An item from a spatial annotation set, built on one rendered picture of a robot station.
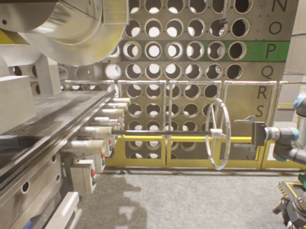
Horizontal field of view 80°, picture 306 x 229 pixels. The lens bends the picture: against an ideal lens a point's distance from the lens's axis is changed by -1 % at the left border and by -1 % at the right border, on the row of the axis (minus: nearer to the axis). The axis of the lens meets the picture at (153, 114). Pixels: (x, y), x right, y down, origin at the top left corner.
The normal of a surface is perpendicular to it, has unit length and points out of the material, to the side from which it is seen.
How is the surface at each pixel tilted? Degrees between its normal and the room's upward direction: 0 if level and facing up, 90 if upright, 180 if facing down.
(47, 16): 90
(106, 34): 90
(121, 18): 90
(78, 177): 90
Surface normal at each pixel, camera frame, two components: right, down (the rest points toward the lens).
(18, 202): 1.00, 0.01
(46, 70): -0.03, 0.32
